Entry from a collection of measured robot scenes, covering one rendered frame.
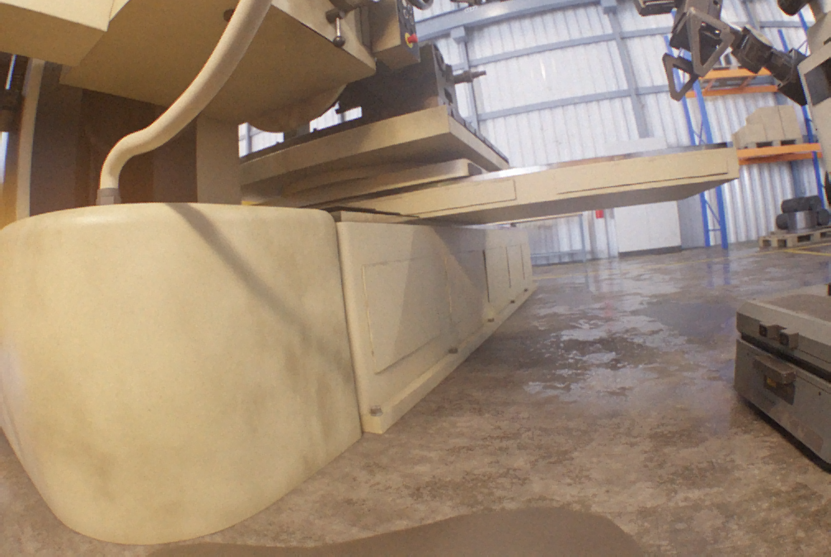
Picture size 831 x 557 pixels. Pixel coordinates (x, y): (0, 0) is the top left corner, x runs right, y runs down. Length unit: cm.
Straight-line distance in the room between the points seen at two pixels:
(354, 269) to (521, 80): 809
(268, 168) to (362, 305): 88
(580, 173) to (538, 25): 813
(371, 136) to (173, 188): 72
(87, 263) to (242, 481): 47
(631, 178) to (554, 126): 715
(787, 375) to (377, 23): 141
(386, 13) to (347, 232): 71
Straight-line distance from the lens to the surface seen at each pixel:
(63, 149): 130
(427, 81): 150
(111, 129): 149
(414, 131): 139
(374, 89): 159
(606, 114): 860
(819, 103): 113
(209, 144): 158
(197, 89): 54
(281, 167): 171
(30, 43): 111
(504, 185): 144
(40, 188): 125
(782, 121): 816
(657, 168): 144
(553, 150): 840
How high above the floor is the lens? 47
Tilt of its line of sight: 1 degrees up
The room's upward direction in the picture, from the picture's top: 6 degrees counter-clockwise
